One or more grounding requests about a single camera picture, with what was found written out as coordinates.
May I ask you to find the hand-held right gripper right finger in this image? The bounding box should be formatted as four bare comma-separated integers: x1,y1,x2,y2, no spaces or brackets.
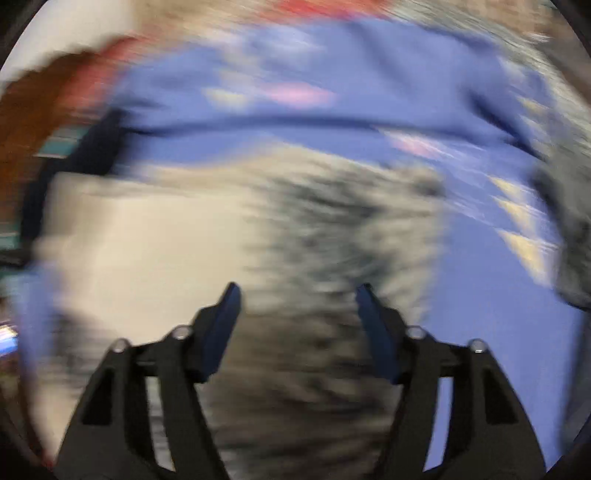
355,283,548,480

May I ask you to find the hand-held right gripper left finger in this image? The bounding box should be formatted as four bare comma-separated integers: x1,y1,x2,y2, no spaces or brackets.
54,282,242,480

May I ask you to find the blue patterned garment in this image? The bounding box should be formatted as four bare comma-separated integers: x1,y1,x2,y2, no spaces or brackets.
9,18,583,472

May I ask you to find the grey and cream fuzzy blanket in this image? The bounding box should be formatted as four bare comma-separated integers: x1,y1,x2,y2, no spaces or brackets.
32,148,446,480

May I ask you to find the red-brown cloth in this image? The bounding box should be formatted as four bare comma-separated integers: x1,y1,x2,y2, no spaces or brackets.
0,51,116,222

